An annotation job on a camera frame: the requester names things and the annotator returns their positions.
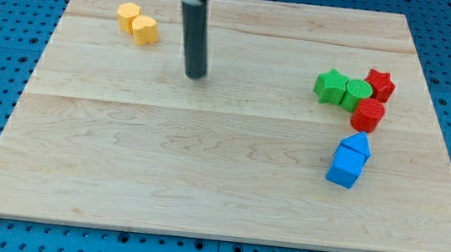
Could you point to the yellow heart block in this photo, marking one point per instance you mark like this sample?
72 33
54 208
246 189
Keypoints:
145 30

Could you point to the blue triangle block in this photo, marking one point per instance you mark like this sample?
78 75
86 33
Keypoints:
358 143

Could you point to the red cylinder block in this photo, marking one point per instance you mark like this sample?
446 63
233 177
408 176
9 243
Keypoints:
367 115

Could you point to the blue cube block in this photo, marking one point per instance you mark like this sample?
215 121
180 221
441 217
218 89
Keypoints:
346 167

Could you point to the light wooden board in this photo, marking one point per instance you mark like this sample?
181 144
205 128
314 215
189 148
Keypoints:
111 135

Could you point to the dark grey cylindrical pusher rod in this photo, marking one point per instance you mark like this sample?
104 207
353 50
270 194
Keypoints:
195 38

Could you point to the yellow hexagon block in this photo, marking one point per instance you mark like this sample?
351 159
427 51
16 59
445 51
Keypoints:
126 14

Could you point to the red star block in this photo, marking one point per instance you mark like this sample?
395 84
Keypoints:
382 85

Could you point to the green cylinder block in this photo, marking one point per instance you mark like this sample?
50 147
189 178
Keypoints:
356 91

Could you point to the green star block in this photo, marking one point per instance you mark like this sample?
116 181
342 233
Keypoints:
330 87

